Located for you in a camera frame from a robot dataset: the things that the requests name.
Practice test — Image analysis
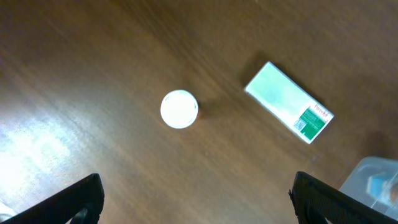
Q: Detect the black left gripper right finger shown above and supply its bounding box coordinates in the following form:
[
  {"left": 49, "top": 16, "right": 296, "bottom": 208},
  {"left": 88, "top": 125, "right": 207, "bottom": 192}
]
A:
[{"left": 289, "top": 171, "right": 397, "bottom": 224}]

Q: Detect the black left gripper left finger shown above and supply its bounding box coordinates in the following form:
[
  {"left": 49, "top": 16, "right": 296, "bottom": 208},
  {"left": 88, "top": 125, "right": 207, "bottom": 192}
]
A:
[{"left": 3, "top": 173, "right": 104, "bottom": 224}]

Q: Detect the white green medicine box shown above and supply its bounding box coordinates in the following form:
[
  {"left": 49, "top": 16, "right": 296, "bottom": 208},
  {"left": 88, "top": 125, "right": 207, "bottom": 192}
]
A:
[{"left": 244, "top": 62, "right": 334, "bottom": 144}]

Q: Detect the orange tube white cap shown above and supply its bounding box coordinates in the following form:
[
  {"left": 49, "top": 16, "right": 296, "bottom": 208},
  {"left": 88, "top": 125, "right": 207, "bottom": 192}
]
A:
[{"left": 160, "top": 90, "right": 199, "bottom": 129}]

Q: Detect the small jar gold lid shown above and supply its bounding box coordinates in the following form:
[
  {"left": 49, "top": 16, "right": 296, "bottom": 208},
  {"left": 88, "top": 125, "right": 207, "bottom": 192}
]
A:
[{"left": 366, "top": 173, "right": 397, "bottom": 205}]

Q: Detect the clear plastic container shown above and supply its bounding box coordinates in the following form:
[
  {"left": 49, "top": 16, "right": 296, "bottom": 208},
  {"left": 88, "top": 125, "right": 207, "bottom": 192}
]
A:
[{"left": 340, "top": 156, "right": 397, "bottom": 220}]

